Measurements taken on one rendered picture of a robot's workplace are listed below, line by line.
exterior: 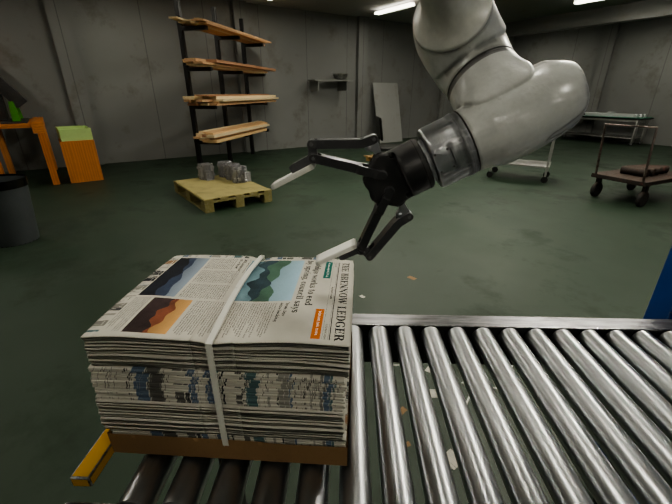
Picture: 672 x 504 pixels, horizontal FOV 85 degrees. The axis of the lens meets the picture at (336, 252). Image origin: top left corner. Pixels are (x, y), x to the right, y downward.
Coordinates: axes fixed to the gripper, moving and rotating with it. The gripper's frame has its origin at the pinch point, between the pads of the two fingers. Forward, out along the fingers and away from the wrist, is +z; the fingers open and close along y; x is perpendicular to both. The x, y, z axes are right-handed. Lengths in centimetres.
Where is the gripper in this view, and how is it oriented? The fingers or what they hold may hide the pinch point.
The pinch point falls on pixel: (302, 221)
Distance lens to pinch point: 56.9
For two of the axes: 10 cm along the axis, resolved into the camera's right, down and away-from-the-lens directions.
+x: 0.4, -4.0, 9.2
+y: 4.6, 8.2, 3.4
